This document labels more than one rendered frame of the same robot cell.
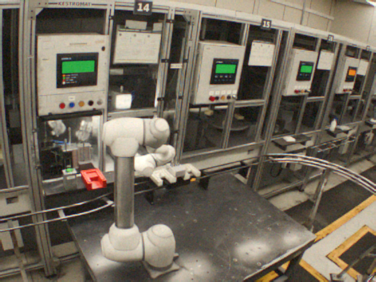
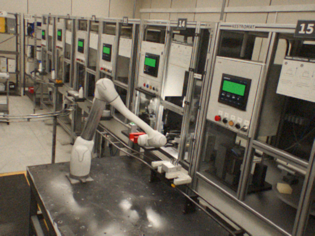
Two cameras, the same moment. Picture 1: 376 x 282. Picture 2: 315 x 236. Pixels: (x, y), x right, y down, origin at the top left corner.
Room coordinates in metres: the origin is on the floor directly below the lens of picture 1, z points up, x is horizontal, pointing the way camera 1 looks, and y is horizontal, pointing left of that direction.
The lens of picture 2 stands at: (2.03, -2.29, 1.89)
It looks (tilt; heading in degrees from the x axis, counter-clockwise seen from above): 14 degrees down; 94
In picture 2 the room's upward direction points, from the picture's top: 7 degrees clockwise
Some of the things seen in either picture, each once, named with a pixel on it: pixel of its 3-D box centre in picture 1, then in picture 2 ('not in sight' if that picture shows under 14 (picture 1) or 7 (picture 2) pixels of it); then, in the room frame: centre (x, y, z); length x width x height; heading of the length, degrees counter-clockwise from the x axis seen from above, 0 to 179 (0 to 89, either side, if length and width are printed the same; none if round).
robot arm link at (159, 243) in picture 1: (158, 244); (80, 158); (1.25, 0.07, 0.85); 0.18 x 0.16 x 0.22; 108
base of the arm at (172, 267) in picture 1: (162, 260); (80, 176); (1.26, 0.05, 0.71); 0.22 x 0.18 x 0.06; 128
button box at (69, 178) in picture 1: (69, 178); (132, 129); (1.55, 0.70, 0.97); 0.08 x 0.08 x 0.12; 38
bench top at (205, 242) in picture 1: (193, 229); (119, 198); (1.63, -0.12, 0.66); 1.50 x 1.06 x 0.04; 128
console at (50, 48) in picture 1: (68, 70); (160, 68); (1.75, 0.78, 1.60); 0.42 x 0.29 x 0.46; 128
